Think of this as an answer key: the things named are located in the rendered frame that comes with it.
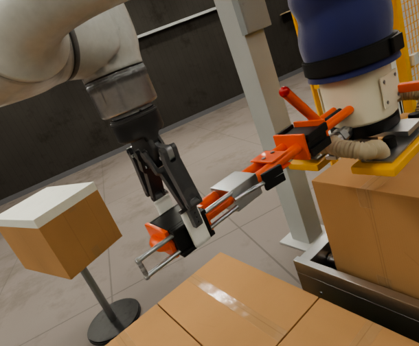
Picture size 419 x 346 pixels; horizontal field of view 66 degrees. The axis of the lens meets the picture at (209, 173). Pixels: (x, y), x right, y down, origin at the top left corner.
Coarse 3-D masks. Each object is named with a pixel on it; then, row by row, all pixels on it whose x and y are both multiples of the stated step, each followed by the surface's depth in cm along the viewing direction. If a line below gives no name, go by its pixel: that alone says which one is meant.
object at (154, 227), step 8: (176, 208) 57; (160, 216) 57; (168, 216) 55; (176, 216) 54; (152, 224) 55; (160, 224) 53; (168, 224) 52; (176, 224) 51; (152, 232) 54; (160, 232) 51; (168, 232) 51; (176, 248) 52
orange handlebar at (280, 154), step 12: (408, 84) 77; (336, 108) 81; (348, 108) 78; (336, 120) 75; (264, 156) 67; (276, 156) 65; (288, 156) 66; (252, 168) 66; (264, 168) 63; (204, 204) 59; (228, 204) 57; (156, 240) 52
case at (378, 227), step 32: (352, 160) 114; (416, 160) 98; (320, 192) 110; (352, 192) 99; (384, 192) 90; (416, 192) 84; (352, 224) 105; (384, 224) 95; (416, 224) 86; (352, 256) 113; (384, 256) 101; (416, 256) 91; (416, 288) 97
